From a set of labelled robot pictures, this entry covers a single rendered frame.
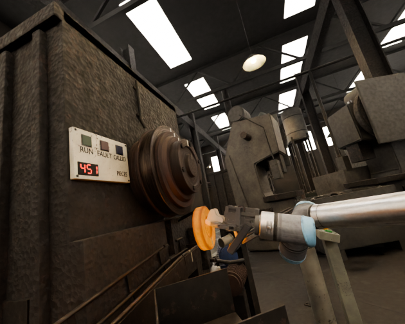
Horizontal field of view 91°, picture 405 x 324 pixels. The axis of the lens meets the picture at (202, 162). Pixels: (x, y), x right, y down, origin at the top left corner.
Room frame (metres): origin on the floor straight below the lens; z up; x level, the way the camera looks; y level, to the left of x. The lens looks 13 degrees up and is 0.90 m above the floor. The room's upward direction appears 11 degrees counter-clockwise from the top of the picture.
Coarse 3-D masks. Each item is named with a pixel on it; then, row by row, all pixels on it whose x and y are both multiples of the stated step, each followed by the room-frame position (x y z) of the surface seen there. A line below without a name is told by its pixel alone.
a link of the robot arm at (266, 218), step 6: (264, 216) 0.68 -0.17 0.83; (270, 216) 0.67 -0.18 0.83; (258, 222) 0.69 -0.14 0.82; (264, 222) 0.67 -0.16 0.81; (270, 222) 0.66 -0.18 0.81; (258, 228) 0.69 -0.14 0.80; (264, 228) 0.67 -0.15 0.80; (270, 228) 0.66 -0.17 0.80; (264, 234) 0.68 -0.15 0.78; (270, 234) 0.67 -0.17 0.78
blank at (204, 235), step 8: (200, 208) 0.74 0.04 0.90; (200, 216) 0.71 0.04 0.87; (192, 224) 0.71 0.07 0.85; (200, 224) 0.70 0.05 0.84; (200, 232) 0.70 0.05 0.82; (208, 232) 0.80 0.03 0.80; (200, 240) 0.71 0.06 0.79; (208, 240) 0.74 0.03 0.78; (200, 248) 0.74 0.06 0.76; (208, 248) 0.73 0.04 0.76
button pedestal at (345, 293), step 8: (320, 232) 1.35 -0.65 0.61; (328, 232) 1.36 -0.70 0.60; (328, 240) 1.34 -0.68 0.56; (336, 240) 1.33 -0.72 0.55; (328, 248) 1.41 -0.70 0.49; (336, 248) 1.40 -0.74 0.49; (328, 256) 1.42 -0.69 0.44; (336, 256) 1.40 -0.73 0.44; (336, 264) 1.40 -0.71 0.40; (336, 272) 1.41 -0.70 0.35; (344, 272) 1.40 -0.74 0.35; (336, 280) 1.41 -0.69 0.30; (344, 280) 1.40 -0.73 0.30; (336, 288) 1.49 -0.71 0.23; (344, 288) 1.40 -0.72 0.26; (344, 296) 1.41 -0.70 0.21; (352, 296) 1.39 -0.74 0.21; (344, 304) 1.41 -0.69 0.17; (352, 304) 1.40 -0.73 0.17; (344, 312) 1.48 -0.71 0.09; (352, 312) 1.40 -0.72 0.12; (352, 320) 1.41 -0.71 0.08; (360, 320) 1.39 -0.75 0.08
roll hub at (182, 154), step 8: (176, 144) 0.89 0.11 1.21; (184, 144) 0.95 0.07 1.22; (176, 152) 0.86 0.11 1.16; (184, 152) 0.96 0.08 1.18; (192, 152) 1.05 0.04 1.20; (176, 160) 0.86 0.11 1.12; (184, 160) 0.93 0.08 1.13; (192, 160) 0.99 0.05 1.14; (176, 168) 0.86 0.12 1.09; (192, 168) 0.97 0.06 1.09; (200, 168) 1.11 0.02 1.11; (176, 176) 0.88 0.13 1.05; (184, 176) 0.88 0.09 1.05; (192, 176) 0.98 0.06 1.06; (200, 176) 1.09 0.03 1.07; (184, 184) 0.90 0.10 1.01; (192, 184) 0.96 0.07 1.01; (200, 184) 1.06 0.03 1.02; (184, 192) 0.96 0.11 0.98; (192, 192) 0.97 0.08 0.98
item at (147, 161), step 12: (156, 132) 0.86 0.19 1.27; (144, 144) 0.83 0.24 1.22; (144, 156) 0.81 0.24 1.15; (144, 168) 0.81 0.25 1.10; (156, 168) 0.82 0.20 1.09; (144, 180) 0.82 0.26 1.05; (156, 180) 0.81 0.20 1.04; (156, 192) 0.84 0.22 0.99; (156, 204) 0.89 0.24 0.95; (168, 204) 0.88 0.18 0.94; (192, 204) 1.14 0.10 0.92
